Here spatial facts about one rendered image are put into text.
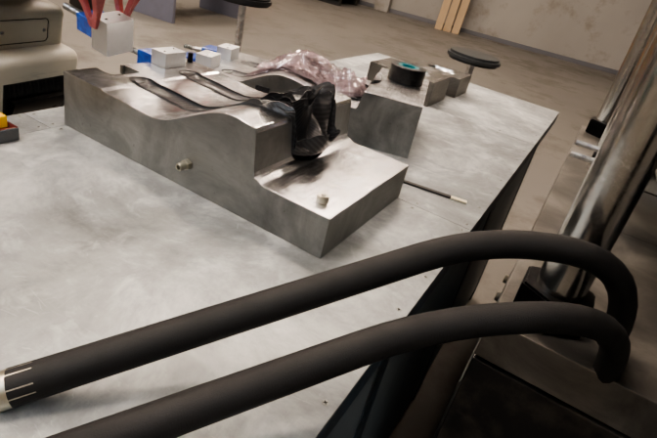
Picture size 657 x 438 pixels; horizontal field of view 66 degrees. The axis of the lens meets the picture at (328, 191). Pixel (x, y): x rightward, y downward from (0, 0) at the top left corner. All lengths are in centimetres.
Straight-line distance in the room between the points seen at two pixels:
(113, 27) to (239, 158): 31
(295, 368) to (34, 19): 107
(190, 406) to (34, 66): 101
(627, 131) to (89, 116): 74
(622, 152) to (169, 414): 50
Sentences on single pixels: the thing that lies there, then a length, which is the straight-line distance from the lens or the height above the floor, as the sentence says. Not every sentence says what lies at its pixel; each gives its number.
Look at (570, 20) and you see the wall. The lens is 1099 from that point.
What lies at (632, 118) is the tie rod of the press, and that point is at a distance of 62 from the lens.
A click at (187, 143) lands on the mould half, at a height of 87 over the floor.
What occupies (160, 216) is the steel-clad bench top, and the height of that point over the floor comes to 80.
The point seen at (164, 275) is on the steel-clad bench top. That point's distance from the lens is 59.
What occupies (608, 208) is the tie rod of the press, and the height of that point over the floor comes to 96.
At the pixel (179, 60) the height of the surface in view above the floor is 90.
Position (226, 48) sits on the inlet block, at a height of 88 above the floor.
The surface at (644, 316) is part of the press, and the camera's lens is 86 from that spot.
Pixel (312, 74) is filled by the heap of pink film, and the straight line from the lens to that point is 107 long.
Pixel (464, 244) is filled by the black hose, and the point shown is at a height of 92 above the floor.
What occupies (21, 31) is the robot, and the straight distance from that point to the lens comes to 132.
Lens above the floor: 116
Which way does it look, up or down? 26 degrees down
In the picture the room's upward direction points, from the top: 13 degrees clockwise
